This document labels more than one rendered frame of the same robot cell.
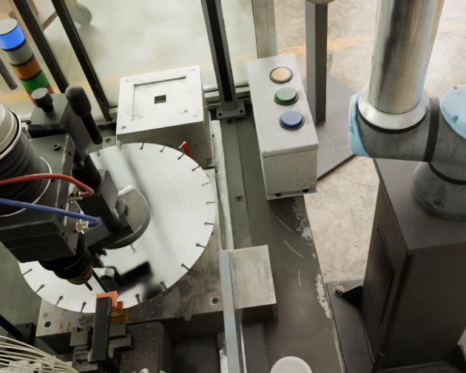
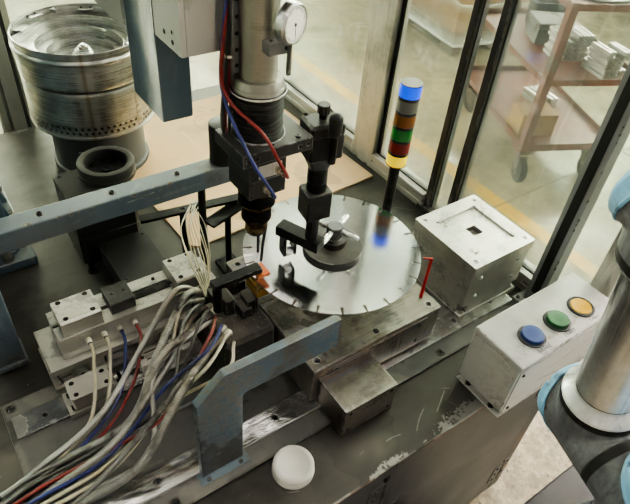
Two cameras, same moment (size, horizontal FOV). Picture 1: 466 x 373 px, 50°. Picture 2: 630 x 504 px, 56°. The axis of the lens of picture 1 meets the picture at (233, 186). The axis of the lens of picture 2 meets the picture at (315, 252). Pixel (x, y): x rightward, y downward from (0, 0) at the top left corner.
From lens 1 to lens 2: 0.41 m
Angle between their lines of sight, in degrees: 33
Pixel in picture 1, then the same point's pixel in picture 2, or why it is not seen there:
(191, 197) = (382, 286)
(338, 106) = not seen: outside the picture
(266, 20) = not seen: hidden behind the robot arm
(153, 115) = (453, 233)
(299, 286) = (385, 440)
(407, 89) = (601, 380)
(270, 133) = (502, 325)
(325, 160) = not seen: hidden behind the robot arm
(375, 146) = (553, 414)
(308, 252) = (424, 434)
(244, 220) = (420, 366)
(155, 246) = (323, 282)
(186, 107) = (480, 252)
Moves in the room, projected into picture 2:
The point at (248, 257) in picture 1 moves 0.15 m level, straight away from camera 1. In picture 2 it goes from (376, 373) to (433, 336)
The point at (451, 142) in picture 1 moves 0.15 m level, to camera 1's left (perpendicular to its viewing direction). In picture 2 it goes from (611, 483) to (521, 406)
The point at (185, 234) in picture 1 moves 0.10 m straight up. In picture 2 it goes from (345, 296) to (352, 253)
